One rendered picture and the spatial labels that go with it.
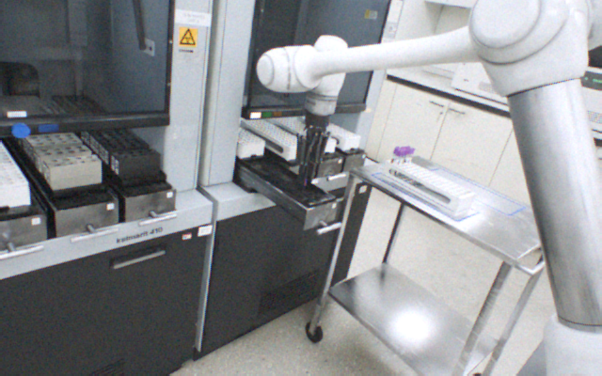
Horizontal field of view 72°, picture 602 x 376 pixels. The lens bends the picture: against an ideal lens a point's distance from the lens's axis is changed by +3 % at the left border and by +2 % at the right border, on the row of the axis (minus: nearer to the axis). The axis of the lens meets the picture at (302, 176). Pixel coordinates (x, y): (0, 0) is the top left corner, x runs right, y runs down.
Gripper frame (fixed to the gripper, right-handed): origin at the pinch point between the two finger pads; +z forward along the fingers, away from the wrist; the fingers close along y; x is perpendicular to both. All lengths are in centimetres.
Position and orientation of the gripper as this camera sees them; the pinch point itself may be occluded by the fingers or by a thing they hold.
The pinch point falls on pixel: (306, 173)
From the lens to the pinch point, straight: 128.9
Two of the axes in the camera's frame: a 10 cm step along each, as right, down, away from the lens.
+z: -1.8, 9.0, 4.0
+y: -7.1, 1.6, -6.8
